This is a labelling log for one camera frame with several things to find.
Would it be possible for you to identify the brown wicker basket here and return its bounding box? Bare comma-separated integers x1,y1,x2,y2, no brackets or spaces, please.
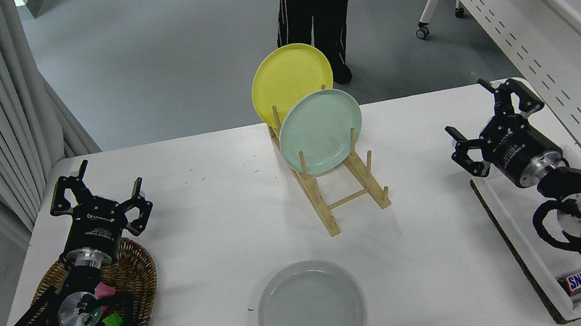
20,233,166,326

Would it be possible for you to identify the grey plate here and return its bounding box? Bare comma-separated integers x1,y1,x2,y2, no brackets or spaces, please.
250,252,370,326

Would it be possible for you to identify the pale green plate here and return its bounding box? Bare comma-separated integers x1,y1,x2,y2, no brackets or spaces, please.
272,84,371,181

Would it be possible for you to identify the yellow plate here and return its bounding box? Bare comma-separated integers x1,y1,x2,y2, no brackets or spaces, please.
244,38,341,133

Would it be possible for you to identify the wooden plate rack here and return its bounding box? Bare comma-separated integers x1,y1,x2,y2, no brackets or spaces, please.
261,76,396,245

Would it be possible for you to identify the pink snack packet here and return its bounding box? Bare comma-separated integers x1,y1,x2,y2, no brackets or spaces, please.
65,280,123,326

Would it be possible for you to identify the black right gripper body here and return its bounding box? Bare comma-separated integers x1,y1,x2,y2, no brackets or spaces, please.
479,109,568,193

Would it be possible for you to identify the white lined cardboard tray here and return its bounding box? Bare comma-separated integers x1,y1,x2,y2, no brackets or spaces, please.
466,141,581,326

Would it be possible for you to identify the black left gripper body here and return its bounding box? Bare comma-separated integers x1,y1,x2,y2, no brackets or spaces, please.
56,192,135,264

